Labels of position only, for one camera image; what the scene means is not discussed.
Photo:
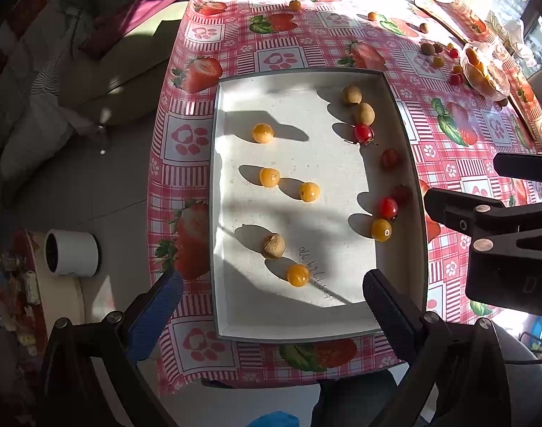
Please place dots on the magenta cloth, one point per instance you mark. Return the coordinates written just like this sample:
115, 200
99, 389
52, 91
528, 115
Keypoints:
133, 13

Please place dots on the white tray with grey rim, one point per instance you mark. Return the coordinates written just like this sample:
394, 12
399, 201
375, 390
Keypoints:
262, 213

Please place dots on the clear glass bowl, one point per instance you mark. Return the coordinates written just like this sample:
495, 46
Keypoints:
489, 75

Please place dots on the light brown nut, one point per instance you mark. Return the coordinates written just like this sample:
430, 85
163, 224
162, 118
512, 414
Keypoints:
424, 27

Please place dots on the orange mandarin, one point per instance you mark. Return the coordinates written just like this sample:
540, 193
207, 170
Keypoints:
473, 55

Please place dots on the grey sofa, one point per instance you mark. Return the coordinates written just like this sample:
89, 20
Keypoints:
44, 75

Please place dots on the beige walnut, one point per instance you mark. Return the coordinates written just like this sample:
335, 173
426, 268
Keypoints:
273, 246

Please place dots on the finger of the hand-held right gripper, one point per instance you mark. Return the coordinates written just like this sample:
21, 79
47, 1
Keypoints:
524, 167
457, 213

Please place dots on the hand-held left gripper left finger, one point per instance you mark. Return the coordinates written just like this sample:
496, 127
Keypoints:
157, 316

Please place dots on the blue slipper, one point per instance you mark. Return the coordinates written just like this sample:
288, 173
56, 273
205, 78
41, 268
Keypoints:
271, 420

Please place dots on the person's dark trousers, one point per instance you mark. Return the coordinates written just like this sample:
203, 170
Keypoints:
355, 398

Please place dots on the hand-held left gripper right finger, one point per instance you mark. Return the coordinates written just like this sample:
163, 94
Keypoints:
388, 307

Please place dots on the white cylindrical pot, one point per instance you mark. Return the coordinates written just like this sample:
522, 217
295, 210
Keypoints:
73, 253

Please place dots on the round cluttered side table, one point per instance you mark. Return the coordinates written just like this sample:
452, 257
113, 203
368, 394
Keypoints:
26, 293

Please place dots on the dark brown cherry tomato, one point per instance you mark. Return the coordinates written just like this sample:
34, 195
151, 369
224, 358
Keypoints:
438, 47

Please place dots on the strawberry printed pink tablecloth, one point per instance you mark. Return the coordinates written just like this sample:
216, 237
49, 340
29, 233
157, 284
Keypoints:
279, 26

